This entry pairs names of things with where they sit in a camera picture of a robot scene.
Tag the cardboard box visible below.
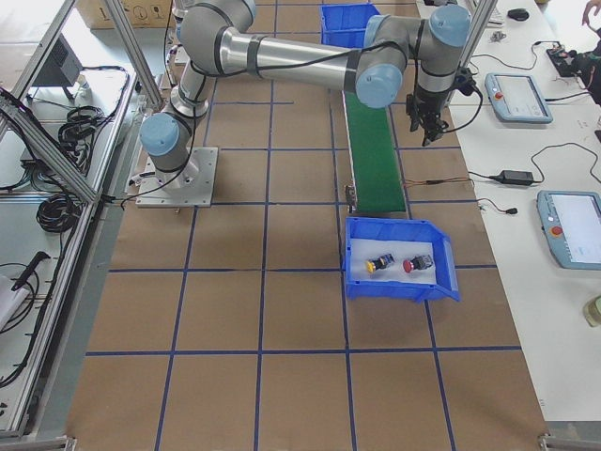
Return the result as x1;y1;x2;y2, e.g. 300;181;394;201
75;0;176;29

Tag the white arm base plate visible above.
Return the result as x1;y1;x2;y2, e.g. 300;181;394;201
134;147;219;208

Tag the lower teach pendant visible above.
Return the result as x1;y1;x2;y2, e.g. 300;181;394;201
536;190;600;271

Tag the blue source bin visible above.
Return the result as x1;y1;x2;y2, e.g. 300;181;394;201
319;3;379;48

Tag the yellow push button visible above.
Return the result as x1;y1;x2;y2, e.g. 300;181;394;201
365;254;394;274

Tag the green conveyor belt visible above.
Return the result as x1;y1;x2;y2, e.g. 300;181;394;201
343;92;407;215

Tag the person hand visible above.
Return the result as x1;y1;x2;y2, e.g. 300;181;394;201
580;0;601;33

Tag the red push button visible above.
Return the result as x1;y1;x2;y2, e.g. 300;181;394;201
402;255;434;273

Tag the black power brick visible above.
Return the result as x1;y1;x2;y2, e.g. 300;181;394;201
489;169;535;186

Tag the upper teach pendant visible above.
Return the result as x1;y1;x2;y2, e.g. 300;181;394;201
485;73;553;124

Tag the teach pendant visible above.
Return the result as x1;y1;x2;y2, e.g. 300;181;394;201
485;73;553;124
536;190;600;271

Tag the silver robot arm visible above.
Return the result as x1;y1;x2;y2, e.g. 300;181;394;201
140;1;471;190

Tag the blue destination bin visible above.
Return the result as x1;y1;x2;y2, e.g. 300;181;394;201
345;217;460;303

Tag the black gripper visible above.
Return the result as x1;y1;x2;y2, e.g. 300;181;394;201
406;88;449;147

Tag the red conveyor wire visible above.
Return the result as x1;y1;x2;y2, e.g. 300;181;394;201
402;176;475;189

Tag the white destination foam pad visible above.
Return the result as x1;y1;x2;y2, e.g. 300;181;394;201
347;239;436;284

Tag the black computer mouse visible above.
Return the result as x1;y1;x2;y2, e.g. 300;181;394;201
507;8;530;22

